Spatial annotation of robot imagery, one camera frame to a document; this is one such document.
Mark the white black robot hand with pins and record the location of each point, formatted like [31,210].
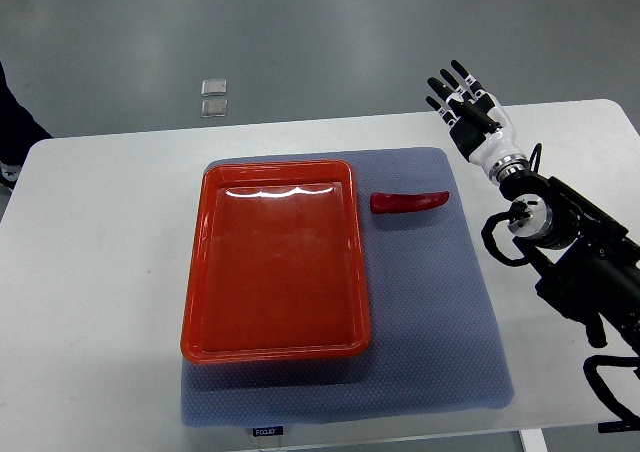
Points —
[478,125]

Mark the red pepper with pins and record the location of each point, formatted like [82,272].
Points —
[387,203]

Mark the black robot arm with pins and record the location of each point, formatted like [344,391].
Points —
[587,264]

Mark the red plastic tray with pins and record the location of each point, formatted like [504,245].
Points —
[277,269]

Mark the blue-grey mesh mat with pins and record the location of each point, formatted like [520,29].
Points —
[435,343]

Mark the upper floor outlet plate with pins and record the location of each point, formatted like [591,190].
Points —
[213,87]

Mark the floor outlet plate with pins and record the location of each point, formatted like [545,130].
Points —
[214,108]
[213,87]

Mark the lower floor outlet plate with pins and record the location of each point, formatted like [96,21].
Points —
[214,108]

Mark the white table leg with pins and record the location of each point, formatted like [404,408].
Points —
[532,440]

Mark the black table control panel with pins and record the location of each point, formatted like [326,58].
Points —
[616,427]

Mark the black table label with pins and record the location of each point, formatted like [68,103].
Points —
[269,431]

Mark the person's dark leg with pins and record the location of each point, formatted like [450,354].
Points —
[19,130]

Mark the person's shoe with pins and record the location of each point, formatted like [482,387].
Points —
[9,175]

